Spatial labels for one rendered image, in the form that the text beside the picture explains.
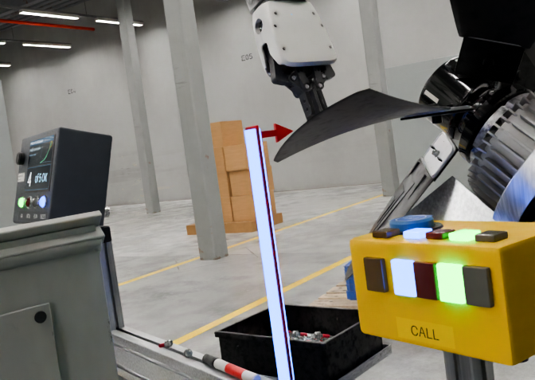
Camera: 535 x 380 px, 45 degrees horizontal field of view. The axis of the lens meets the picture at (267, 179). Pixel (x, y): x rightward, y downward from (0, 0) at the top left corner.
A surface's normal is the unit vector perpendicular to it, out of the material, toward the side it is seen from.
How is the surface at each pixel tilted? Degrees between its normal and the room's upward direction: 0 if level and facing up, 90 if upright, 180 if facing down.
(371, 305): 90
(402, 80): 90
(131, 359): 90
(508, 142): 74
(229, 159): 90
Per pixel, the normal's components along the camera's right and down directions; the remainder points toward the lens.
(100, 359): 0.63, -0.04
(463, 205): -0.33, -0.49
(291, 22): 0.52, -0.33
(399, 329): -0.80, 0.14
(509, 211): -0.84, 0.31
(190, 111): -0.56, 0.12
